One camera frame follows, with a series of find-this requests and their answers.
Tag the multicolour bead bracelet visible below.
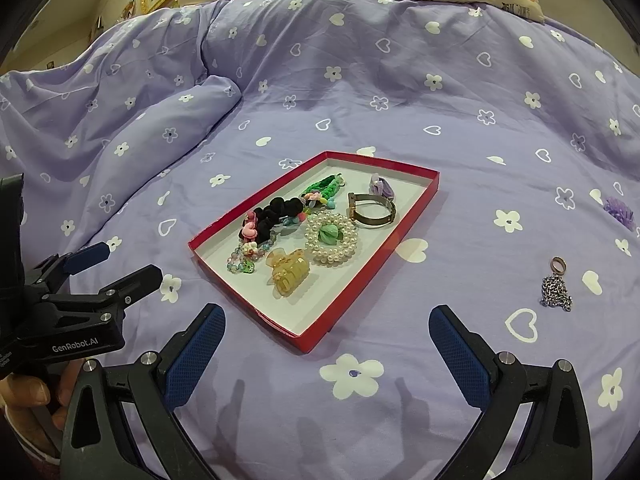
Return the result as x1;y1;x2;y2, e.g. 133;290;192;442
282;193;337;227

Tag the purple flower hair tie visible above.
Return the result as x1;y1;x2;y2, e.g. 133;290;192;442
602;196;637;232

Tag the amber hair claw clip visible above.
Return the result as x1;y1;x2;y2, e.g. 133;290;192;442
264;247;312;300

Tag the person's left hand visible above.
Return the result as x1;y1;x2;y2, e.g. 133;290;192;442
0;360;84;442

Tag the silver chain with ring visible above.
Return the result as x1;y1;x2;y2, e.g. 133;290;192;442
539;256;574;312

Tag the purple floral bed sheet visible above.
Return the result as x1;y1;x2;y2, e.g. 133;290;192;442
0;0;640;480

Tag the green braided hair tie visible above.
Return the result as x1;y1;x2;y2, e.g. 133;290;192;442
299;173;347;202

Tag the black scrunchie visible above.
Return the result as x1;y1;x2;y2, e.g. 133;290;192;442
251;197;307;232

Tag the pastel bead bracelet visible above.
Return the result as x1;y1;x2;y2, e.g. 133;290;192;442
226;241;274;275

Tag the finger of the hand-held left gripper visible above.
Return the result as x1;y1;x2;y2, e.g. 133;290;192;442
27;241;112;292
42;264;164;324

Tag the bronze metal bangle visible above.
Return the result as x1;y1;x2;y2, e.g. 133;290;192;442
347;192;398;229

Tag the red shallow box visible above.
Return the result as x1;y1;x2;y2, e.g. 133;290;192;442
187;150;441;354

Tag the pearl scrunchie with green centre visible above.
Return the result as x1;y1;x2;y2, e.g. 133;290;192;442
304;211;359;265

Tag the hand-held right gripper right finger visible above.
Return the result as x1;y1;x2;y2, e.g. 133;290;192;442
429;304;594;480

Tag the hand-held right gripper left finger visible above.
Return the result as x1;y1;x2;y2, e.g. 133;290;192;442
59;302;227;480

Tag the purple bow hair tie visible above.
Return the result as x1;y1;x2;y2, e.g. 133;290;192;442
368;172;397;199

